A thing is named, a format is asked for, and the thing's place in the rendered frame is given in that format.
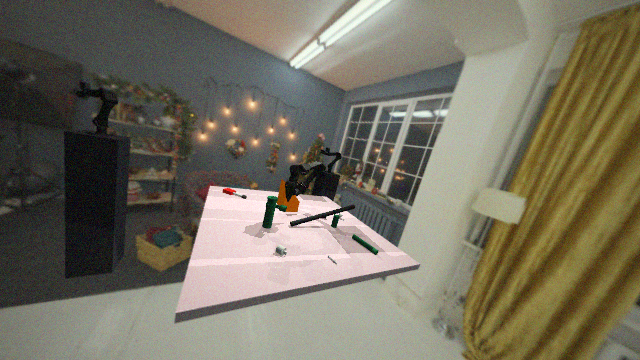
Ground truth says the small white cylinder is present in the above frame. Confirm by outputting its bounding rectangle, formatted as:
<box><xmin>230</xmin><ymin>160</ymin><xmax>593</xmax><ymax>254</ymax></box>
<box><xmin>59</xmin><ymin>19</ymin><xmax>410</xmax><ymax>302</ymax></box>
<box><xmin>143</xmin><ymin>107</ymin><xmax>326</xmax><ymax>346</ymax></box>
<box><xmin>275</xmin><ymin>245</ymin><xmax>287</xmax><ymax>256</ymax></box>

